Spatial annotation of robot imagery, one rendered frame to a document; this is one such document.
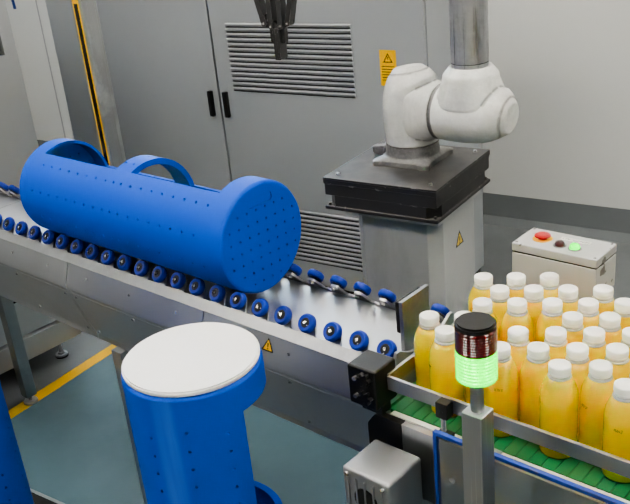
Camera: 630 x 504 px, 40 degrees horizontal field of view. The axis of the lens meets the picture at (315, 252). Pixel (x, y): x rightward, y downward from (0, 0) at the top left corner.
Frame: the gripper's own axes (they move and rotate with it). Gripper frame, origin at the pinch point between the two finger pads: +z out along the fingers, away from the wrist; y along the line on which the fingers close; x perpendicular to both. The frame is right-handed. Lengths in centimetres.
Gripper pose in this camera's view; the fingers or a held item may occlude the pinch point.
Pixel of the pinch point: (280, 43)
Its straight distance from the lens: 202.8
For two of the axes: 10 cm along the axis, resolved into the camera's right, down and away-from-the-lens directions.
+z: 0.9, 9.1, 4.0
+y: 8.6, 1.2, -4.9
